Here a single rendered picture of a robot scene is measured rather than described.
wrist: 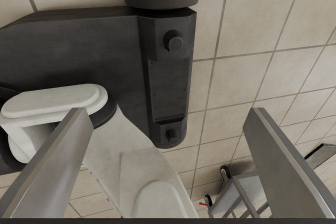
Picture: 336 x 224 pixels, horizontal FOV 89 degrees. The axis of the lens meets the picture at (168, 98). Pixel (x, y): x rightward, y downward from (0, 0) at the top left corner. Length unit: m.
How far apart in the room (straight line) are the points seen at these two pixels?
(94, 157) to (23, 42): 0.31
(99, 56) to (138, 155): 0.29
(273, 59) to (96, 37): 0.80
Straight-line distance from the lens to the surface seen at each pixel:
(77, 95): 0.42
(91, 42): 0.48
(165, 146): 0.73
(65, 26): 0.48
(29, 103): 0.45
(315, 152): 2.22
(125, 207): 0.25
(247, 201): 1.39
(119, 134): 0.37
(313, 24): 1.05
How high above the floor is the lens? 0.62
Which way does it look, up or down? 50 degrees down
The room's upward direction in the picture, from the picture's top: 158 degrees clockwise
